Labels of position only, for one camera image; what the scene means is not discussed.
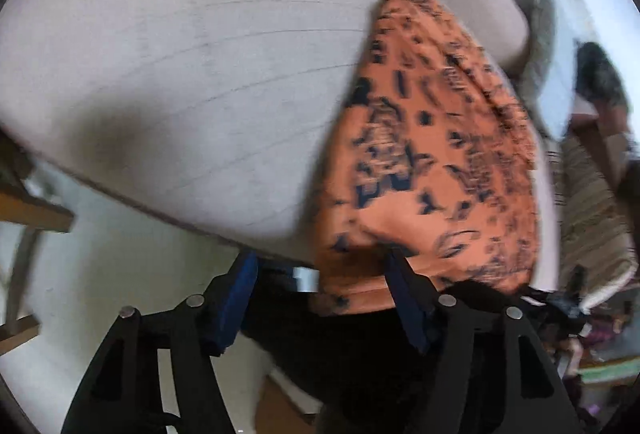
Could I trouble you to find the black furry object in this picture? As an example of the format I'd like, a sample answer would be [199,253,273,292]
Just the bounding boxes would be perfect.
[576,42,629,110]

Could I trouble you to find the orange black floral garment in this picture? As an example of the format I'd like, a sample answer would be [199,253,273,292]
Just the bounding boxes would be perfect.
[314,0,539,315]

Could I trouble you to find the grey white pillow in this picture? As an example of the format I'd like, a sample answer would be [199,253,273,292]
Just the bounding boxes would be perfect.
[514,0,576,142]

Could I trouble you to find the pink quilted bed mattress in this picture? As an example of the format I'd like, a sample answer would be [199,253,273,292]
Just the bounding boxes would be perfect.
[1,0,382,266]

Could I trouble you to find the wooden chair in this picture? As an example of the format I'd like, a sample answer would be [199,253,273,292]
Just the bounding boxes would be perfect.
[1,133,75,355]

